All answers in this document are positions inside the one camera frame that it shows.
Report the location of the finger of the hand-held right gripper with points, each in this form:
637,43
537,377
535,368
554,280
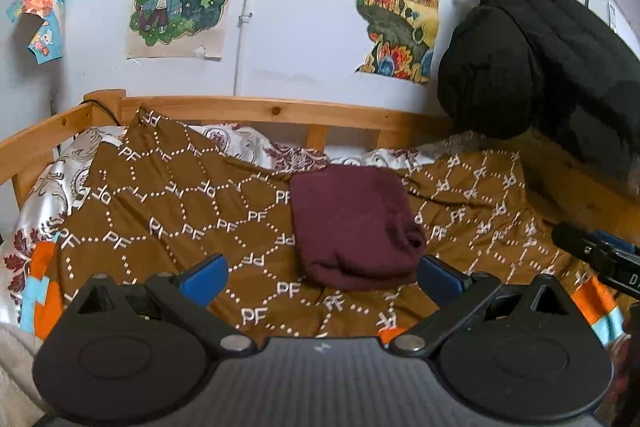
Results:
575,239

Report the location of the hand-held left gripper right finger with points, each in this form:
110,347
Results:
440,281

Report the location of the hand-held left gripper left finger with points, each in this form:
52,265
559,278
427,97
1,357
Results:
205,278

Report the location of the maroon knit garment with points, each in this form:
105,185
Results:
350,227

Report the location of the brown printed blanket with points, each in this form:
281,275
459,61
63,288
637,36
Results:
175,207

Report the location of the orange and blue cloth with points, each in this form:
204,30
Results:
42,267

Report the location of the black padded jacket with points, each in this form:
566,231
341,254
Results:
525,72

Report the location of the white floral bed sheet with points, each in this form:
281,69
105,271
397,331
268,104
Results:
50,187

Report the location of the cream cloth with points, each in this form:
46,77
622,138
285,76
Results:
17,372

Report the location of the wooden bed frame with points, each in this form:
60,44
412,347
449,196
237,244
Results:
280,111

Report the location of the white wall socket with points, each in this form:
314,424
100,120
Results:
613,14

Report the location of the white wall pipe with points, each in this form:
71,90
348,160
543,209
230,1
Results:
247,7

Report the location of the landscape drawing wall poster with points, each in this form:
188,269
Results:
400,7

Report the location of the orange-haired figure wall poster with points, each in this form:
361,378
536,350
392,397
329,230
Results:
42,2

